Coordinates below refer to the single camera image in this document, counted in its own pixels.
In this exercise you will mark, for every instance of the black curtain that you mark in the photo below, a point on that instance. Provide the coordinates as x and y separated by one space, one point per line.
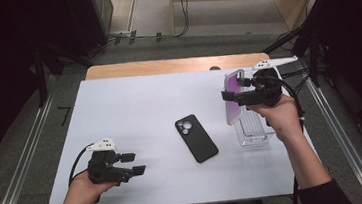
4 65
358 48

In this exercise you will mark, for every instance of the black phone case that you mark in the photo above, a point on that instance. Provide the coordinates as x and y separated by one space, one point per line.
198 144

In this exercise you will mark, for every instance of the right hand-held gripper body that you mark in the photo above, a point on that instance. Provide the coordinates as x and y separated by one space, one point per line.
261 91

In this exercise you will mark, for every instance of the person's right hand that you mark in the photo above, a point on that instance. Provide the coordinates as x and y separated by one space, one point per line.
284 118

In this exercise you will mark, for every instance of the metal floor rail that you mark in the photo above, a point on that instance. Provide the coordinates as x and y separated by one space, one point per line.
18 174
346 133

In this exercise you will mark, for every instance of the black stand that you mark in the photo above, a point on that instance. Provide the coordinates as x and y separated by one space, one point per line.
41 82
297 40

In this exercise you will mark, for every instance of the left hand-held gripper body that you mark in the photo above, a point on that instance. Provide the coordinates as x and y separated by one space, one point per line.
105 166

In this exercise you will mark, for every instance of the iridescent phone case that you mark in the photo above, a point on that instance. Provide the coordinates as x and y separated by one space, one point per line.
233 113

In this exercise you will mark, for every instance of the person's left hand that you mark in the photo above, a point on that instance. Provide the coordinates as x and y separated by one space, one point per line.
80 192

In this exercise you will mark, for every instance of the wooden table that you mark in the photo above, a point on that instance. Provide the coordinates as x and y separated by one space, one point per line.
165 66

